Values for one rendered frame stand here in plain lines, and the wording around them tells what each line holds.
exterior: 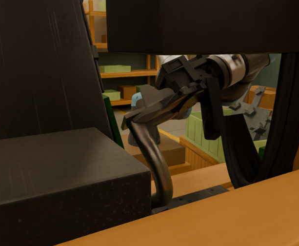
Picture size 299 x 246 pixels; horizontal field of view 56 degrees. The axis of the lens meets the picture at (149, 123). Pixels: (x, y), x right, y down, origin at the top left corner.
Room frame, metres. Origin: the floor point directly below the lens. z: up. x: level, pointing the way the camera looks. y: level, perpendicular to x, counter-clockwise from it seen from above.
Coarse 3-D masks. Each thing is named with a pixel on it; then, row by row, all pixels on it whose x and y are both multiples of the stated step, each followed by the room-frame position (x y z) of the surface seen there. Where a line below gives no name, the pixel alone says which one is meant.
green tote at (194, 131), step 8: (192, 112) 1.74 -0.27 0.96; (200, 112) 1.76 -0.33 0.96; (224, 112) 1.81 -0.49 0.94; (192, 120) 1.64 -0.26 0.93; (200, 120) 1.54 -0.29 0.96; (192, 128) 1.64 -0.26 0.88; (200, 128) 1.54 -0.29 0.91; (184, 136) 1.73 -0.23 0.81; (192, 136) 1.63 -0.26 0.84; (200, 136) 1.54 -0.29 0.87; (200, 144) 1.52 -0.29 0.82; (208, 144) 1.44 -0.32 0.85; (216, 144) 1.38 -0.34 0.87; (256, 144) 1.17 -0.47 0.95; (264, 144) 1.19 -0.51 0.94; (208, 152) 1.44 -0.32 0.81; (216, 152) 1.38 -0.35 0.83; (224, 160) 1.30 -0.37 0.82
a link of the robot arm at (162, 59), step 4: (160, 56) 0.76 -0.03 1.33; (164, 56) 0.74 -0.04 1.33; (168, 56) 0.73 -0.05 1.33; (172, 56) 0.72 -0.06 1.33; (176, 56) 0.72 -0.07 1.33; (160, 60) 0.76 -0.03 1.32; (164, 60) 0.73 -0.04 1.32; (168, 60) 0.72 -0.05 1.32; (160, 64) 0.75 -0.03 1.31; (160, 68) 0.68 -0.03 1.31
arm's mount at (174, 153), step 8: (160, 136) 1.34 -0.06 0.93; (128, 144) 1.21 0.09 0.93; (160, 144) 1.21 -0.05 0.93; (168, 144) 1.21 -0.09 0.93; (176, 144) 1.22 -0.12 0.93; (128, 152) 1.11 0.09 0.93; (136, 152) 1.11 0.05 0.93; (168, 152) 1.15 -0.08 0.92; (176, 152) 1.17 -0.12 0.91; (184, 152) 1.18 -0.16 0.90; (144, 160) 1.10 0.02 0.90; (168, 160) 1.15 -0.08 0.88; (176, 160) 1.17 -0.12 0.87; (184, 160) 1.18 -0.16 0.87
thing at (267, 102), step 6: (252, 90) 6.14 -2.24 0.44; (270, 90) 6.41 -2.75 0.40; (252, 96) 6.04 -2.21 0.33; (264, 96) 5.74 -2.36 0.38; (270, 96) 5.64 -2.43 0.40; (246, 102) 6.19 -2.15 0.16; (264, 102) 5.73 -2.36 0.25; (270, 102) 5.65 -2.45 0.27; (264, 108) 5.70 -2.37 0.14; (270, 108) 5.67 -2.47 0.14
